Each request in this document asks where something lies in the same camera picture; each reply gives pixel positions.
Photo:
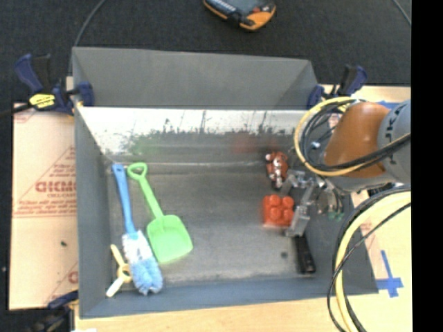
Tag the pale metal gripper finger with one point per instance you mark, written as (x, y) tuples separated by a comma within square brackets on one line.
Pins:
[(300, 218), (296, 180)]

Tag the green toy shovel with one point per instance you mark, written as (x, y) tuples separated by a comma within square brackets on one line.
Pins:
[(167, 237)]

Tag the orange-red toy building brick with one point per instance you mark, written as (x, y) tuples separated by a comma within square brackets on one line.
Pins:
[(277, 210)]

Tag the black flat bar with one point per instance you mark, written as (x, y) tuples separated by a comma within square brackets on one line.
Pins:
[(305, 255)]

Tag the grey metal bin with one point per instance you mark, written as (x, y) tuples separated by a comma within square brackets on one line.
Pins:
[(221, 202)]

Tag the blue bottle brush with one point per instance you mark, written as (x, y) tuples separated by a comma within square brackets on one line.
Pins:
[(136, 247)]

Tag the red-brown and white toy figure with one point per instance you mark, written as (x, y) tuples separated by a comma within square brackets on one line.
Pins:
[(277, 168)]

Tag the brown cardboard board, red print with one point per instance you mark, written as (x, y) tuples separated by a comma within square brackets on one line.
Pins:
[(41, 227)]

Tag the black cylinder on white bracket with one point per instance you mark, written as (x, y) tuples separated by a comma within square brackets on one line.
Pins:
[(380, 189)]

